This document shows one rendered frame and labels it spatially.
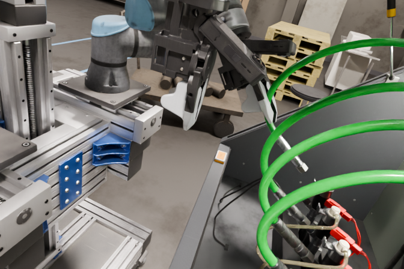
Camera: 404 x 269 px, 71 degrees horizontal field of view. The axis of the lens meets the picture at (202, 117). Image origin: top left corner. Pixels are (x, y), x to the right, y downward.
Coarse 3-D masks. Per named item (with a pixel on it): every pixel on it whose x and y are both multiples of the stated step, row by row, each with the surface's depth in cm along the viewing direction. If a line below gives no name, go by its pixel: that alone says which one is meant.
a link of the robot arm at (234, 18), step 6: (228, 12) 60; (234, 12) 60; (240, 12) 60; (222, 18) 59; (228, 18) 60; (234, 18) 60; (240, 18) 60; (246, 18) 62; (228, 24) 60; (234, 24) 59; (240, 24) 60; (246, 24) 61
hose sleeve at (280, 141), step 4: (280, 136) 61; (280, 140) 61; (284, 140) 61; (280, 144) 61; (284, 144) 61; (288, 144) 62; (284, 148) 61; (288, 148) 61; (284, 152) 62; (296, 156) 61; (292, 160) 62; (296, 160) 61; (300, 160) 62; (296, 164) 62; (300, 164) 61
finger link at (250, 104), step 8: (248, 88) 60; (264, 88) 59; (248, 96) 60; (264, 96) 57; (248, 104) 60; (256, 104) 59; (264, 104) 57; (248, 112) 60; (264, 112) 58; (272, 112) 58
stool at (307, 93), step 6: (294, 84) 274; (300, 84) 278; (294, 90) 261; (300, 90) 261; (306, 90) 265; (312, 90) 269; (318, 90) 273; (300, 96) 254; (306, 96) 253; (312, 96) 252; (318, 96) 256; (324, 96) 260; (306, 102) 269
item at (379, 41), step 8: (360, 40) 49; (368, 40) 49; (376, 40) 48; (384, 40) 48; (392, 40) 47; (400, 40) 47; (328, 48) 51; (336, 48) 51; (344, 48) 50; (352, 48) 50; (312, 56) 53; (320, 56) 52; (296, 64) 54; (304, 64) 54; (288, 72) 55; (280, 80) 57; (272, 88) 58; (272, 96) 59; (272, 128) 61
